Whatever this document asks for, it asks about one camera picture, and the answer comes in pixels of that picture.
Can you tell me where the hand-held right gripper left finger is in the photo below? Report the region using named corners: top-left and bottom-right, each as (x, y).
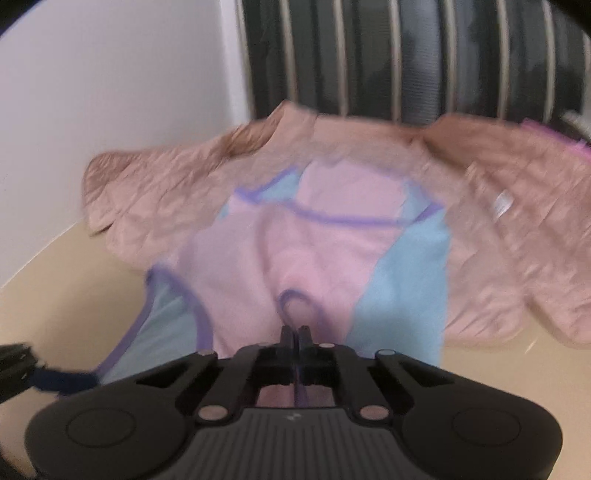
top-left (134, 325), bottom-right (295, 423)

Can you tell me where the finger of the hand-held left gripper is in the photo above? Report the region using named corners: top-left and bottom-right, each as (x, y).
top-left (0, 342), bottom-right (100, 403)

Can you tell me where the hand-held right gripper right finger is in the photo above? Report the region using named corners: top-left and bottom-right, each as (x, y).
top-left (295, 325), bottom-right (459, 423)

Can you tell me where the pink blue purple-trimmed top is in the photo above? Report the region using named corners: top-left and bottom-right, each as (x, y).
top-left (95, 166), bottom-right (453, 409)

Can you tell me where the pink quilted jacket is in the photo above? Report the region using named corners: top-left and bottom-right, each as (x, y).
top-left (83, 100), bottom-right (591, 349)

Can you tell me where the dark glass window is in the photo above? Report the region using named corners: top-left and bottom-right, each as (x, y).
top-left (235, 0), bottom-right (591, 139)

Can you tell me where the dark striped fabric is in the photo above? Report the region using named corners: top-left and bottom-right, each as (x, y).
top-left (235, 0), bottom-right (591, 139)

